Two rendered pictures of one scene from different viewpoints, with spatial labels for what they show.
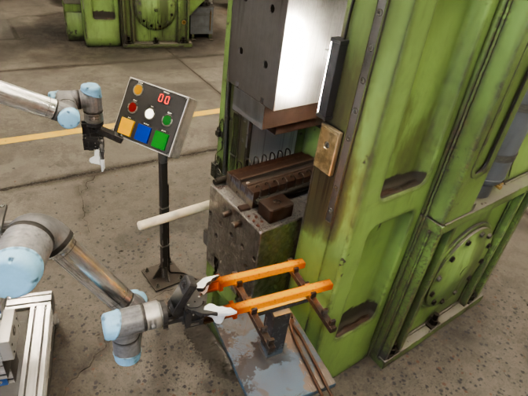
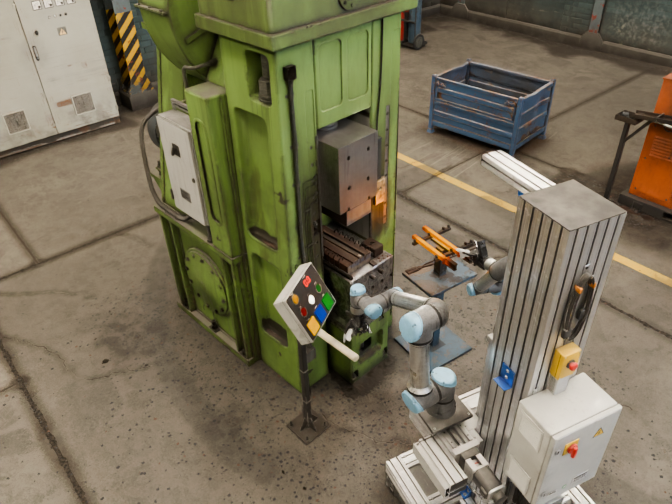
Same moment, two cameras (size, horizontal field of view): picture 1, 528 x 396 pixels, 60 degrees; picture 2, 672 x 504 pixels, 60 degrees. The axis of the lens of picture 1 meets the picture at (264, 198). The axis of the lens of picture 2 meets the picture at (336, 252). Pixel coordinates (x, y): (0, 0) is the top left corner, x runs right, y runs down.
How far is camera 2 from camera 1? 3.59 m
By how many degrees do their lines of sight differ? 72
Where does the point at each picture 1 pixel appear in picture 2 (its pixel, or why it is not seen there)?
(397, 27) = (394, 113)
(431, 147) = not seen: hidden behind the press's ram
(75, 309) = (368, 477)
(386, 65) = (393, 130)
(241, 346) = (444, 282)
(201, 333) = (363, 384)
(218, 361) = (383, 370)
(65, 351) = not seen: hidden behind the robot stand
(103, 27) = not seen: outside the picture
